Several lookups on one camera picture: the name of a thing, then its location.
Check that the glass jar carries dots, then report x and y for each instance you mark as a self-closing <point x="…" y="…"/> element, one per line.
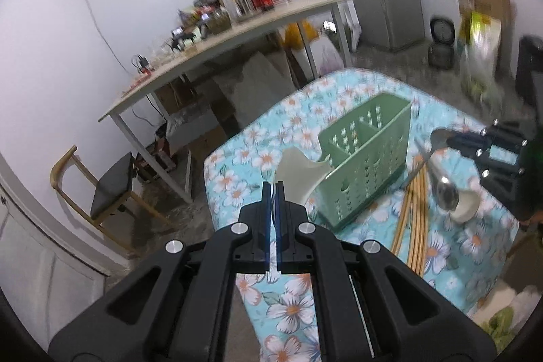
<point x="219" y="22"/>

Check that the green patterned cloth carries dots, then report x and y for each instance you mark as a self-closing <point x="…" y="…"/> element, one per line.
<point x="505" y="319"/>

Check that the metal spoon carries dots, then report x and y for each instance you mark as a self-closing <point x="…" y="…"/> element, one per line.
<point x="441" y="138"/>
<point x="447" y="194"/>

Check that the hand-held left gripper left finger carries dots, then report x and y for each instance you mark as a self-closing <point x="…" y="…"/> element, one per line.
<point x="266" y="226"/>

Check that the black red charger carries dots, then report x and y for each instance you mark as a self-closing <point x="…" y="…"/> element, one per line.
<point x="143" y="63"/>

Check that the wooden chair with black seat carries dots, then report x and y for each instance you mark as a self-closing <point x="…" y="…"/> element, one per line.
<point x="110" y="188"/>

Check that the brown cardboard box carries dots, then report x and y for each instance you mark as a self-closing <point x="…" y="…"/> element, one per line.
<point x="178" y="97"/>

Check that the small black device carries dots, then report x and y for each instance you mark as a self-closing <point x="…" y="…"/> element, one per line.
<point x="184" y="39"/>

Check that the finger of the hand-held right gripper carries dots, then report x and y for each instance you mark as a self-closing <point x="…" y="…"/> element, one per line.
<point x="488" y="139"/>
<point x="492" y="167"/>

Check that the yellow green bag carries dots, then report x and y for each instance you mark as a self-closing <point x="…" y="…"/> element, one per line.
<point x="481" y="48"/>

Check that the grey sacks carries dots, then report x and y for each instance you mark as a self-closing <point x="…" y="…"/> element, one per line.
<point x="254" y="86"/>

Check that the long white table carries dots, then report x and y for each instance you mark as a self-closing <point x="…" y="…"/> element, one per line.
<point x="212" y="48"/>

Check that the bundle of bamboo chopsticks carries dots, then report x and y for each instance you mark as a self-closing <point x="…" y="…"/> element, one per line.
<point x="418" y="226"/>

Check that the green plastic utensil basket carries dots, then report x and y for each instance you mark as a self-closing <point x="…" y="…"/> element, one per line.
<point x="373" y="167"/>

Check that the black box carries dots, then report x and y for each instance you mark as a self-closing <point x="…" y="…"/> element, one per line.
<point x="530" y="69"/>

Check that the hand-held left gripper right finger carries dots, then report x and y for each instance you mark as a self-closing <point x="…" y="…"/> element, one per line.
<point x="280" y="226"/>

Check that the floral blue blanket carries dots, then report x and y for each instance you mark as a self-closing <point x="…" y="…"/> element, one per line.
<point x="263" y="141"/>

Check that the black rice cooker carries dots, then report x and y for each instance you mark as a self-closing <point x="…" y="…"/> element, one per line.
<point x="441" y="44"/>

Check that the white ceramic spoon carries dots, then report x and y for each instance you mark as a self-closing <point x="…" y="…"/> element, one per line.
<point x="466" y="208"/>
<point x="301" y="175"/>

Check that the white plastic bag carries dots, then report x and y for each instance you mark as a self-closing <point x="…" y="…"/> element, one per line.
<point x="331" y="56"/>

